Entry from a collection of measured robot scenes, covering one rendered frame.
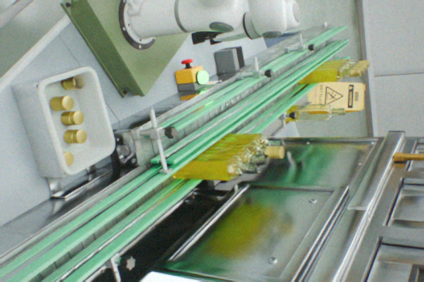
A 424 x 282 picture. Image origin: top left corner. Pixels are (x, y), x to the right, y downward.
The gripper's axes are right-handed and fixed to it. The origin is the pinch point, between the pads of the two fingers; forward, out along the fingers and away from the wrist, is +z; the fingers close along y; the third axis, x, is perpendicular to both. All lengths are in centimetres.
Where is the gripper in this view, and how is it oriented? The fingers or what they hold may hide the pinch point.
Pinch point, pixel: (204, 38)
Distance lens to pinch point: 134.8
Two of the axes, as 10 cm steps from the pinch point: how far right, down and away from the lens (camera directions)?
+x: 1.8, 9.8, 0.8
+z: -8.3, 1.1, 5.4
